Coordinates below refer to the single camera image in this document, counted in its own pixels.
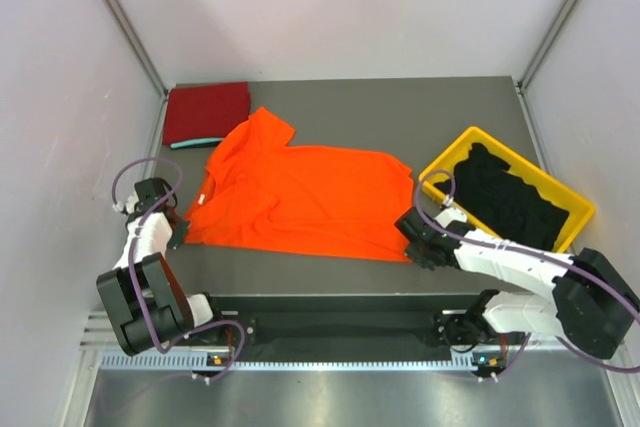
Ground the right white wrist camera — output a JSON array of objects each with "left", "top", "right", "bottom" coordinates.
[{"left": 435, "top": 195, "right": 468, "bottom": 228}]

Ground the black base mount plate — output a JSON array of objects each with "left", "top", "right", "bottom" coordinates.
[{"left": 214, "top": 294, "right": 478, "bottom": 361}]

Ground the right aluminium frame post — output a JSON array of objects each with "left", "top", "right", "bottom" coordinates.
[{"left": 516, "top": 0, "right": 614, "bottom": 90}]

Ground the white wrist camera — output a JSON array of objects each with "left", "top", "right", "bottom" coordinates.
[
  {"left": 112, "top": 193, "right": 139, "bottom": 215},
  {"left": 435, "top": 195, "right": 468, "bottom": 228}
]

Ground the yellow plastic bin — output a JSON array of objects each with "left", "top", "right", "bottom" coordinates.
[{"left": 419, "top": 126, "right": 595, "bottom": 252}]

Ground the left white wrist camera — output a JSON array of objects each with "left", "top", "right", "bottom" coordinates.
[{"left": 112, "top": 193, "right": 139, "bottom": 215}]

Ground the folded teal t shirt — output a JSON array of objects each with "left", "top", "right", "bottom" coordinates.
[{"left": 169, "top": 137, "right": 224, "bottom": 150}]

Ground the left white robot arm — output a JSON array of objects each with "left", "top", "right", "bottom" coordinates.
[{"left": 96, "top": 177, "right": 227, "bottom": 356}]

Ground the purple cable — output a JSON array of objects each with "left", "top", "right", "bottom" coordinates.
[
  {"left": 99, "top": 157, "right": 247, "bottom": 413},
  {"left": 413, "top": 169, "right": 640, "bottom": 383}
]

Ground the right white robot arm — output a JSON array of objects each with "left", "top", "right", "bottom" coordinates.
[{"left": 395, "top": 207, "right": 639, "bottom": 360}]

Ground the grey slotted cable duct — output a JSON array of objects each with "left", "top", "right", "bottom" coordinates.
[{"left": 100, "top": 350, "right": 506, "bottom": 372}]

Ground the left aluminium frame post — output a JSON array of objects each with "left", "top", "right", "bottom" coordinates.
[{"left": 72, "top": 0, "right": 169, "bottom": 98}]

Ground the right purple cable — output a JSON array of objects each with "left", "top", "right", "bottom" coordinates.
[{"left": 413, "top": 169, "right": 640, "bottom": 383}]

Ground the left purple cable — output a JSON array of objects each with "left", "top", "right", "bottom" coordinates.
[{"left": 99, "top": 157, "right": 247, "bottom": 413}]

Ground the black t shirt in bin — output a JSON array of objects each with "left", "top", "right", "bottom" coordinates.
[{"left": 453, "top": 143, "right": 569, "bottom": 251}]

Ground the aluminium frame post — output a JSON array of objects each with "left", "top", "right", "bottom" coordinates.
[
  {"left": 72, "top": 0, "right": 169, "bottom": 98},
  {"left": 516, "top": 0, "right": 614, "bottom": 90}
]

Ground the orange t shirt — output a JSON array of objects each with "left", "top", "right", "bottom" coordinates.
[{"left": 186, "top": 107, "right": 414, "bottom": 262}]

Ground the folded red t shirt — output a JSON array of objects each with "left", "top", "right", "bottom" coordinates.
[{"left": 162, "top": 82, "right": 251, "bottom": 145}]

